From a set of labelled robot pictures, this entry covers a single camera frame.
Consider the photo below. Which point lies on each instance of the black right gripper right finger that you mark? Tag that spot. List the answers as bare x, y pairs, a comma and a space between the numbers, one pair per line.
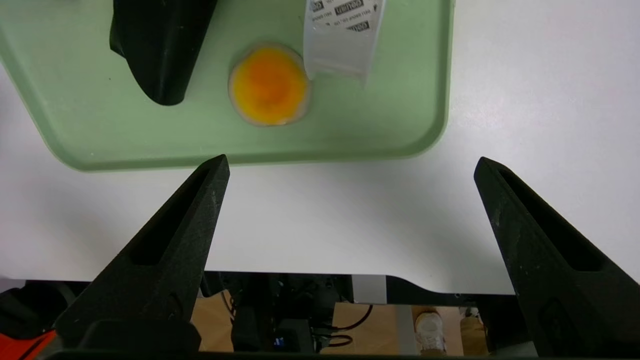
565, 280

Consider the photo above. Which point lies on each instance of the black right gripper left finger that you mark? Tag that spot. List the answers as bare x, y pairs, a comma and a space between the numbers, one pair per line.
150, 280

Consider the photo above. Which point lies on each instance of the white bun with orange top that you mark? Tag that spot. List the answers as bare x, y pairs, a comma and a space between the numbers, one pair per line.
269, 85

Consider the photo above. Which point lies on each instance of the white round labelled container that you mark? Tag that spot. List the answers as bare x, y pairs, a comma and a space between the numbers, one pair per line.
342, 45

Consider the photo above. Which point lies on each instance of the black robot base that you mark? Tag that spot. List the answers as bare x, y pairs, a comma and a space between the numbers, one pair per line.
280, 310

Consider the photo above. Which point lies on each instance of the black soft case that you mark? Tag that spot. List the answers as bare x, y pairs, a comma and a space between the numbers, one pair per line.
160, 50

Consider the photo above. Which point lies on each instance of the light green plastic tray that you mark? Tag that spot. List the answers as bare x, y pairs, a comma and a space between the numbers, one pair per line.
350, 120

